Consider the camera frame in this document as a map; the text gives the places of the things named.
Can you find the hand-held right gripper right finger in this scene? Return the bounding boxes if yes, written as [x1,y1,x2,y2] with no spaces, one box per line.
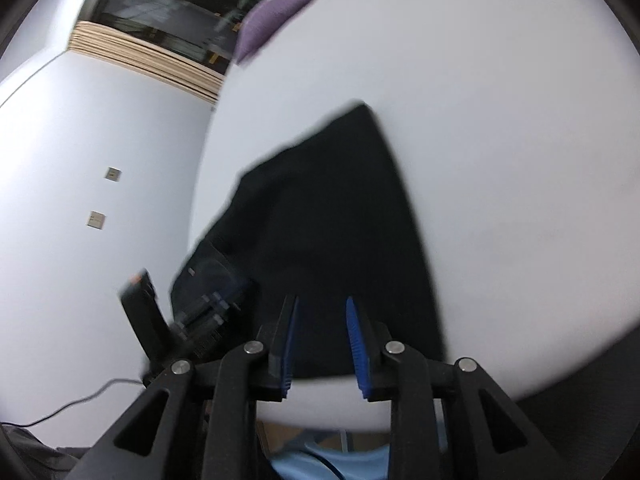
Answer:
[345,296,566,480]

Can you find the black pants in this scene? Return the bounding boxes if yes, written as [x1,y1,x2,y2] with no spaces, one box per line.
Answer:
[170,102,447,381]

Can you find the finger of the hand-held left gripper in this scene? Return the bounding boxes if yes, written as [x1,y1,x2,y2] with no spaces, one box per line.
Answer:
[172,280,258,359]

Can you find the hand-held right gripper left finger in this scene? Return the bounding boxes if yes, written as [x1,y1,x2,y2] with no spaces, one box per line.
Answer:
[65,294,301,480]

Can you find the light blue cloth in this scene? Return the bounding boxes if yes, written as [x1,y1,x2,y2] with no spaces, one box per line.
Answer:
[270,420,451,480]

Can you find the purple pillow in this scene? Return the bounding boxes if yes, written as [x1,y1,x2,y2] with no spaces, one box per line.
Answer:
[235,0,318,66]

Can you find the thin black cable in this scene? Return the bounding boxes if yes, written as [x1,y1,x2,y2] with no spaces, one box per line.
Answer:
[27,377,147,429]

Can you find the beige curtain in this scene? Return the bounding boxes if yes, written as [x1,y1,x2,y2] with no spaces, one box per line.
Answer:
[69,21,225,106]

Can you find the dark cloth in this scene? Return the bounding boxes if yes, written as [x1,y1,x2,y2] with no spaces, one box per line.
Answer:
[0,422,93,480]

